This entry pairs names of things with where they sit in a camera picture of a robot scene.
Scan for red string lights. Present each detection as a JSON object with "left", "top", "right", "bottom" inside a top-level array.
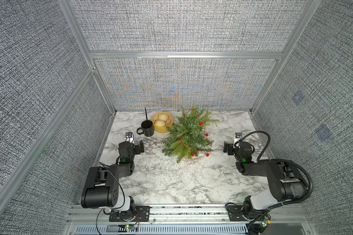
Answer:
[{"left": 176, "top": 109, "right": 212, "bottom": 162}]

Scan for small green christmas tree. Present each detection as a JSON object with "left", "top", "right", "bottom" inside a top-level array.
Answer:
[{"left": 162, "top": 105, "right": 218, "bottom": 163}]

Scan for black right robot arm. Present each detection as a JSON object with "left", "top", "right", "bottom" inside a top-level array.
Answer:
[{"left": 223, "top": 141, "right": 313, "bottom": 221}]

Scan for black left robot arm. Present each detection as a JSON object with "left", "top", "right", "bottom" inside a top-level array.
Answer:
[{"left": 80, "top": 141, "right": 144, "bottom": 222}]

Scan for black mug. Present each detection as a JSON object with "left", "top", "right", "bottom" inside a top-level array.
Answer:
[{"left": 136, "top": 120, "right": 155, "bottom": 137}]

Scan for white steamed bun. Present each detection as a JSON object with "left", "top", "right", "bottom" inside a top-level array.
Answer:
[
  {"left": 158, "top": 112, "right": 169, "bottom": 122},
  {"left": 155, "top": 119, "right": 166, "bottom": 127}
]

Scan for yellow bamboo steamer basket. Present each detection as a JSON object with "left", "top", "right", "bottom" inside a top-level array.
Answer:
[{"left": 152, "top": 111, "right": 174, "bottom": 133}]

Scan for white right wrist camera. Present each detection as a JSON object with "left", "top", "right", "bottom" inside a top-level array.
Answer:
[{"left": 233, "top": 132, "right": 243, "bottom": 148}]

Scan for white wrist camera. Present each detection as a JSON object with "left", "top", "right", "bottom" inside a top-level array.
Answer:
[
  {"left": 125, "top": 132, "right": 134, "bottom": 144},
  {"left": 233, "top": 132, "right": 243, "bottom": 148}
]

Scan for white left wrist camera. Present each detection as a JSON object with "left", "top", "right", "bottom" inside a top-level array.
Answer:
[{"left": 125, "top": 132, "right": 134, "bottom": 144}]

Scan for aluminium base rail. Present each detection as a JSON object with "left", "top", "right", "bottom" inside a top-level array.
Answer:
[{"left": 62, "top": 203, "right": 318, "bottom": 235}]

